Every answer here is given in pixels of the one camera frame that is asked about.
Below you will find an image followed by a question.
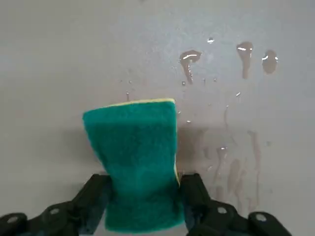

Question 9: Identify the green and yellow sponge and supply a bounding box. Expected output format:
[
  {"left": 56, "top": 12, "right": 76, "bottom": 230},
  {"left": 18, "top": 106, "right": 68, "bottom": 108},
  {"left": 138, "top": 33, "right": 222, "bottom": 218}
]
[{"left": 82, "top": 98, "right": 185, "bottom": 233}]

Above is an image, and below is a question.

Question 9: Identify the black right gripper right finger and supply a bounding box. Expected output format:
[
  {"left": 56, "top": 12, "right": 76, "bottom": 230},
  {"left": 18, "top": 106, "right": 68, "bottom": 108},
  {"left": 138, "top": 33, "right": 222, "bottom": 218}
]
[{"left": 179, "top": 173, "right": 293, "bottom": 236}]

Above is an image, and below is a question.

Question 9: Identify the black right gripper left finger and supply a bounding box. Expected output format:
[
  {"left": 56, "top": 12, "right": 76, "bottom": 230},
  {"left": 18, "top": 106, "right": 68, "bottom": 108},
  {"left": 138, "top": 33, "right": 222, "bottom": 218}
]
[{"left": 0, "top": 173, "right": 113, "bottom": 236}]

